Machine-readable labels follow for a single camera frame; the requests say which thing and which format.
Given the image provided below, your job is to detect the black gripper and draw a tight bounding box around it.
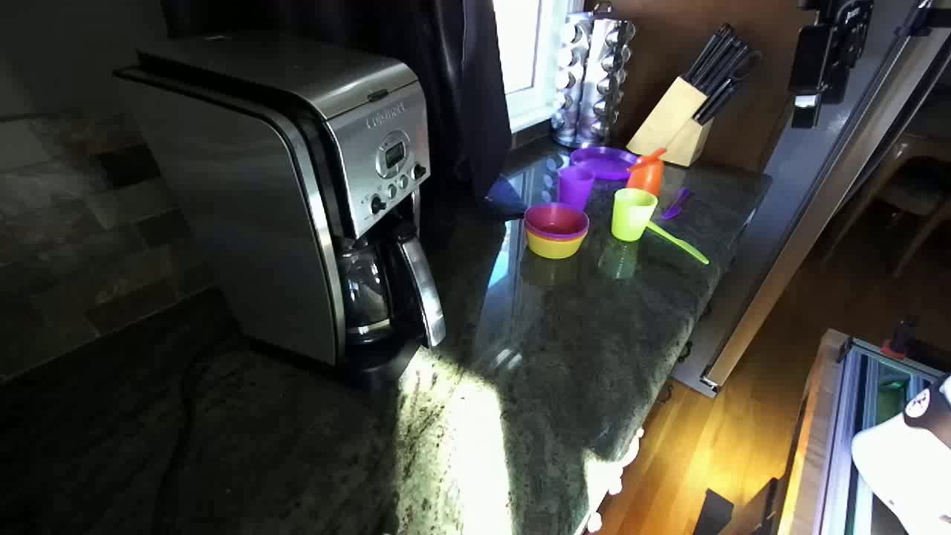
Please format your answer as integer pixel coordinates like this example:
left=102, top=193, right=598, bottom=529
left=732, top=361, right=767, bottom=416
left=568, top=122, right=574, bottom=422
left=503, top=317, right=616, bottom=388
left=788, top=0, right=879, bottom=129

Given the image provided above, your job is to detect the yellow-green plastic spoon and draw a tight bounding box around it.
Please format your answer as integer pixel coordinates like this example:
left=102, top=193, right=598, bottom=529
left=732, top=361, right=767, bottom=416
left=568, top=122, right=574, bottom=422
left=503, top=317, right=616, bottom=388
left=645, top=220, right=714, bottom=266

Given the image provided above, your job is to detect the yellow-green plastic cup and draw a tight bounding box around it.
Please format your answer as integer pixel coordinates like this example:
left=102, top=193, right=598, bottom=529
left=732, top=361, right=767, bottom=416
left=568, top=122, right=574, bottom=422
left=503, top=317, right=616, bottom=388
left=608, top=186, right=660, bottom=245

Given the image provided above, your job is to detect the orange plastic cup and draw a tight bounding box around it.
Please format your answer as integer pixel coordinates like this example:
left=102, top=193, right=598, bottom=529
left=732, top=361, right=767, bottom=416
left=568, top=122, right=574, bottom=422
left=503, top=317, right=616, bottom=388
left=626, top=156, right=669, bottom=202

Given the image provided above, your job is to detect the blue plastic cup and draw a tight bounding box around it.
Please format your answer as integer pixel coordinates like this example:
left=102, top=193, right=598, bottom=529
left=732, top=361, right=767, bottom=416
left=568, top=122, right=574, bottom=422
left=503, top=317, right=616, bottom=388
left=481, top=172, right=530, bottom=220

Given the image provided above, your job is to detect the black clamp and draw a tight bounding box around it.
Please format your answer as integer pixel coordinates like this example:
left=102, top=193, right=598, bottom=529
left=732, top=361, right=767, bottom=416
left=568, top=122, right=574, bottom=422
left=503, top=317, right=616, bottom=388
left=903, top=0, right=951, bottom=40

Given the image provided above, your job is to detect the wooden chair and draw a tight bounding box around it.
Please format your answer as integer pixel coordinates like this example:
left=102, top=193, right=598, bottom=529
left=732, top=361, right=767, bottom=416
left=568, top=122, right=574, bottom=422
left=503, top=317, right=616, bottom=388
left=828, top=129, right=951, bottom=284

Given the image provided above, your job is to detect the grey metal beam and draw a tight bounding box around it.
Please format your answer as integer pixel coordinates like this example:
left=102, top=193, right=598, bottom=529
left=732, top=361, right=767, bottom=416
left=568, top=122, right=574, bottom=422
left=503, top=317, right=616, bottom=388
left=672, top=18, right=951, bottom=397

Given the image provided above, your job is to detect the wooden knife block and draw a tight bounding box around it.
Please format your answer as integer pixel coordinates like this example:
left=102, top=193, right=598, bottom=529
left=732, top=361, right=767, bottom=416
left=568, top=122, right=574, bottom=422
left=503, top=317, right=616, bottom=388
left=625, top=74, right=714, bottom=168

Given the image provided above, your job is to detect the purple plastic spoon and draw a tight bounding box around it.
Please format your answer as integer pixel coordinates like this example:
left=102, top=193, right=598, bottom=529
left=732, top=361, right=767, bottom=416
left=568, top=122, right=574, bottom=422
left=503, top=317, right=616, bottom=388
left=660, top=186, right=696, bottom=224

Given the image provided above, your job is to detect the pink plastic bowl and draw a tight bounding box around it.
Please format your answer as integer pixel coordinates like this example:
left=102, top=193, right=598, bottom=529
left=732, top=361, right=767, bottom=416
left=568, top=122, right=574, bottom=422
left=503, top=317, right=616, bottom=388
left=519, top=202, right=593, bottom=245

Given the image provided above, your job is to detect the yellow plastic bowl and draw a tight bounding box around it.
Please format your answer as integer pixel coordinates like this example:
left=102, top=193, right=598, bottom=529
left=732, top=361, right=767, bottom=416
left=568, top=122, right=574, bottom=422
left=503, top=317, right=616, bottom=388
left=524, top=230, right=592, bottom=263

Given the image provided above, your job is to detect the metal framed bin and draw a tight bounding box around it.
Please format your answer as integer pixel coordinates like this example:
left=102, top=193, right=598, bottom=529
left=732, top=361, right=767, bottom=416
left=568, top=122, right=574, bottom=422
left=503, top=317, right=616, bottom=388
left=776, top=327, right=951, bottom=535

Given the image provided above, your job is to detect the black floor object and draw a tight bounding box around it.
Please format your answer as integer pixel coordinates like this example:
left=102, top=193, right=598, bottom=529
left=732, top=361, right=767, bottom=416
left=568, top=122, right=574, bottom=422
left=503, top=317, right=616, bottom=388
left=690, top=479, right=785, bottom=535

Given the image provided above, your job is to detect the glass coffee carafe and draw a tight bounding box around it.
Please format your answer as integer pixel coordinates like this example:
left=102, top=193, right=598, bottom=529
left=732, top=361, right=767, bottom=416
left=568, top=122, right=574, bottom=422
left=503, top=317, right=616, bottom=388
left=336, top=235, right=451, bottom=370

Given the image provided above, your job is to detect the stainless steel coffee maker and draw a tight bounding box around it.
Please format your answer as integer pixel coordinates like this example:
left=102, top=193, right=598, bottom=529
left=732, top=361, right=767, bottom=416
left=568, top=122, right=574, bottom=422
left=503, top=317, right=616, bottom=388
left=112, top=31, right=451, bottom=378

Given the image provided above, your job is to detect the black handled knife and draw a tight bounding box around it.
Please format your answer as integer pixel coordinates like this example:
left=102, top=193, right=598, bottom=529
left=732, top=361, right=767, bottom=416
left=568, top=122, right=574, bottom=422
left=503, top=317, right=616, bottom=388
left=687, top=22, right=744, bottom=88
left=693, top=70, right=748, bottom=126
left=696, top=37, right=758, bottom=107

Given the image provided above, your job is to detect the white window frame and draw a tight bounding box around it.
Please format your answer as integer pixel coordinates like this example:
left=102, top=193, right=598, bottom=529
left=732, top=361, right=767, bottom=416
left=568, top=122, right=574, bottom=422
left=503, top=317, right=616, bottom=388
left=489, top=0, right=588, bottom=137

